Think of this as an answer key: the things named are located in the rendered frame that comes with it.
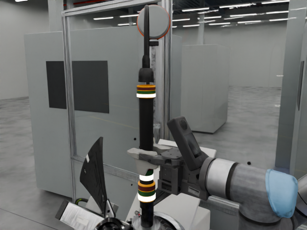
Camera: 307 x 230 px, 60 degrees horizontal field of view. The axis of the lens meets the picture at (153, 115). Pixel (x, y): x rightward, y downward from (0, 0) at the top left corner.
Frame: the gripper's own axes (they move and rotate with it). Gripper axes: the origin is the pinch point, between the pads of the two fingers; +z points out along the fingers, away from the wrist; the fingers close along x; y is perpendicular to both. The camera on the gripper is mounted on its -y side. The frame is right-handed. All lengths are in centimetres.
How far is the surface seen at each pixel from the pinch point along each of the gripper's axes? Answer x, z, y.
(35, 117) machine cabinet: 128, 273, 47
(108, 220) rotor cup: -2.6, 8.5, 22.1
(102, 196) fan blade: 3.5, 17.2, 20.4
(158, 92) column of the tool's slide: 58, 35, -6
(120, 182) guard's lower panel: 70, 74, 57
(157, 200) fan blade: 6.0, -1.9, 16.3
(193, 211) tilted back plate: 27.7, -1.8, 30.2
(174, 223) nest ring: 20.7, 1.2, 32.3
